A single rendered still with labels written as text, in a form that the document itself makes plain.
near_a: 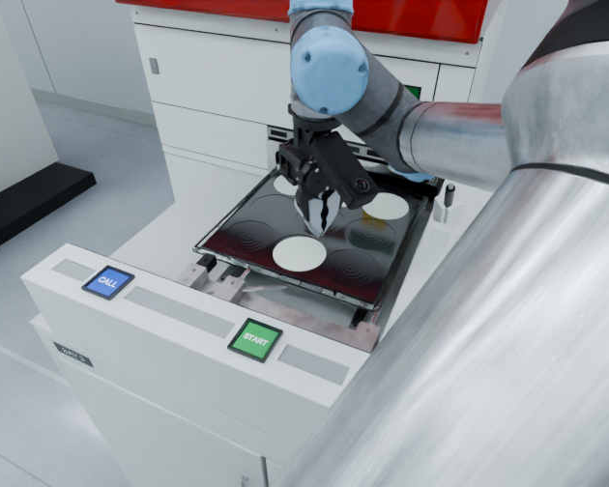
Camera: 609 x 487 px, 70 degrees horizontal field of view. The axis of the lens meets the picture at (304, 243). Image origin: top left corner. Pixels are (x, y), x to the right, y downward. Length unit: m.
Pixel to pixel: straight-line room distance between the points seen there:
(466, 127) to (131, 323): 0.50
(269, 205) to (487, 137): 0.64
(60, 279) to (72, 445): 1.05
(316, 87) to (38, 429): 1.61
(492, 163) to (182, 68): 0.95
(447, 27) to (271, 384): 0.65
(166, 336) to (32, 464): 1.21
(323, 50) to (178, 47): 0.79
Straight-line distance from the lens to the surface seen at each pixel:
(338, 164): 0.60
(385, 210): 0.94
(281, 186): 1.01
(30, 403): 1.93
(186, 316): 0.65
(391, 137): 0.49
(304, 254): 0.81
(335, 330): 0.71
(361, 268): 0.79
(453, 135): 0.41
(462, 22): 0.85
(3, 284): 2.46
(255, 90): 1.10
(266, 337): 0.60
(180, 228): 1.04
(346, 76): 0.44
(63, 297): 0.75
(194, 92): 1.21
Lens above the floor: 1.43
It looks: 40 degrees down
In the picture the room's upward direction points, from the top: straight up
